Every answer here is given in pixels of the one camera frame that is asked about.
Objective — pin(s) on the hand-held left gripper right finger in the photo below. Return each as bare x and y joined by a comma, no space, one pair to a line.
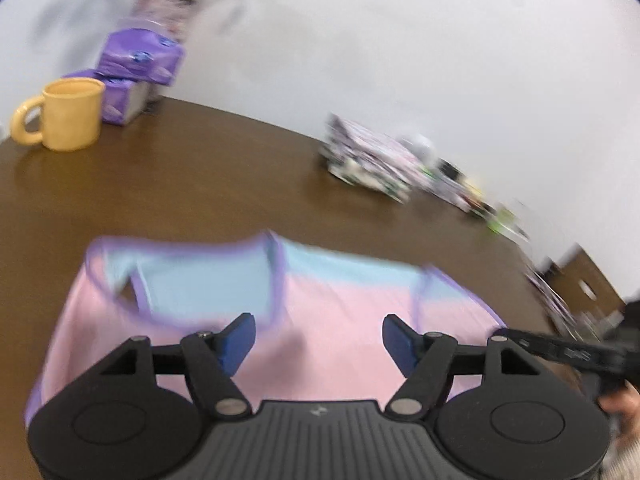
400,345

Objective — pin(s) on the yellow mug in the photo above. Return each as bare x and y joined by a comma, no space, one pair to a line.
72,115

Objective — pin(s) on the cream flower-print folded garment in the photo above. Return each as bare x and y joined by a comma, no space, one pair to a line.
360,177

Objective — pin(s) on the purple tissue pack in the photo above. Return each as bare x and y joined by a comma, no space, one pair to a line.
140,57
117,102

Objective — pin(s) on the person's right hand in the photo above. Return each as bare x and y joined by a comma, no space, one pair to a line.
622,415

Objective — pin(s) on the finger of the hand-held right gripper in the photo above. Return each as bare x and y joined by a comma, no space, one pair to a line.
570,352

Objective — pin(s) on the white robot speaker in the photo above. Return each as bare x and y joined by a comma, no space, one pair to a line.
419,146

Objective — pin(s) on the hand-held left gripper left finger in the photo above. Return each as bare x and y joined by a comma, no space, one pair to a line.
237,345

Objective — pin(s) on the lilac floral folded garment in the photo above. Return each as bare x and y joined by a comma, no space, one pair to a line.
375,147

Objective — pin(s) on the pink blue purple-trimmed vest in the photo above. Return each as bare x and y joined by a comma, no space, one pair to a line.
325,320

